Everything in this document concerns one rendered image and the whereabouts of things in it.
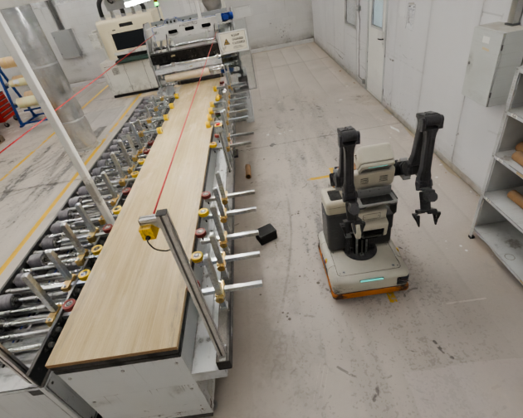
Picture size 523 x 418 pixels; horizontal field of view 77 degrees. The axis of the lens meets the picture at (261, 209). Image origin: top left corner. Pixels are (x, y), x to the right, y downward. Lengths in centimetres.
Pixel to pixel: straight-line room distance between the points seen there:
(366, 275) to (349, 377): 76
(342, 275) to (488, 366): 111
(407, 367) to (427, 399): 22
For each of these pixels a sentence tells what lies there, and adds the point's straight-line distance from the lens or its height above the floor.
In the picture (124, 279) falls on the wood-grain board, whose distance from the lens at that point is 235.
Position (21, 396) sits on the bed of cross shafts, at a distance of 257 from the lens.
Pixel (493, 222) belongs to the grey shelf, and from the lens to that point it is 373.
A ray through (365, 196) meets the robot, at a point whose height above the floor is 105.
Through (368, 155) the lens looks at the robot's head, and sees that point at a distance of 212.
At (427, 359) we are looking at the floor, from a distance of 278.
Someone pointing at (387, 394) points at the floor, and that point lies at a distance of 262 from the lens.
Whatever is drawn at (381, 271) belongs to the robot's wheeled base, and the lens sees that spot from 283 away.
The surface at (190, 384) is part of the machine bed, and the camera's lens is 221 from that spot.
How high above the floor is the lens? 237
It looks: 36 degrees down
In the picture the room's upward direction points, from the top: 11 degrees counter-clockwise
